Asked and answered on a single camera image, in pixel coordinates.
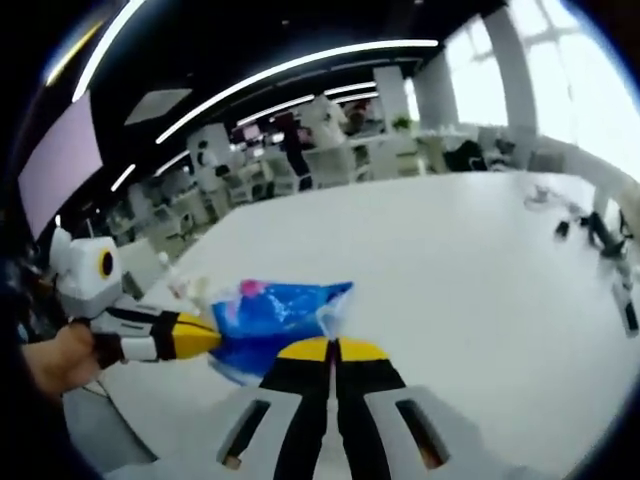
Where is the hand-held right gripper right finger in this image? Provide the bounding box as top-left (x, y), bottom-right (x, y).
top-left (333, 337), bottom-right (454, 480)

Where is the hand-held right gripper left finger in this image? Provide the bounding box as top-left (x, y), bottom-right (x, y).
top-left (215, 337), bottom-right (335, 480)

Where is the clear water bottle red label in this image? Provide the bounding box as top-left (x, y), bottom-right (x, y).
top-left (157, 251), bottom-right (195, 300)

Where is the paper cup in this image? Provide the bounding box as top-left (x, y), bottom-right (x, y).
top-left (192, 275), bottom-right (214, 306)

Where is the blue tissue packet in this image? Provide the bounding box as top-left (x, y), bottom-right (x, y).
top-left (206, 279), bottom-right (355, 387)

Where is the person's left hand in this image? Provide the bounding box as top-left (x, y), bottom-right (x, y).
top-left (22, 323), bottom-right (109, 399)

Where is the white table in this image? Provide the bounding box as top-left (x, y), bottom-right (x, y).
top-left (64, 169), bottom-right (640, 480)

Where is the white printed pillar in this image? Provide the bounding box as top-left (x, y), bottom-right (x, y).
top-left (191, 124), bottom-right (222, 192)

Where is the ceiling light strip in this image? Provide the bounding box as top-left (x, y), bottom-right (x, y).
top-left (72, 0), bottom-right (147, 104)
top-left (154, 38), bottom-right (441, 146)

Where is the black desk stand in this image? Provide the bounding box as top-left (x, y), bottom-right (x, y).
top-left (587, 210), bottom-right (627, 260)

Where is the window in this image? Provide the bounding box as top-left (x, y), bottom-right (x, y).
top-left (444, 0), bottom-right (640, 181)

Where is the large wall screen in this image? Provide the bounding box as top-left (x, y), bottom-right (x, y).
top-left (17, 92), bottom-right (105, 236)

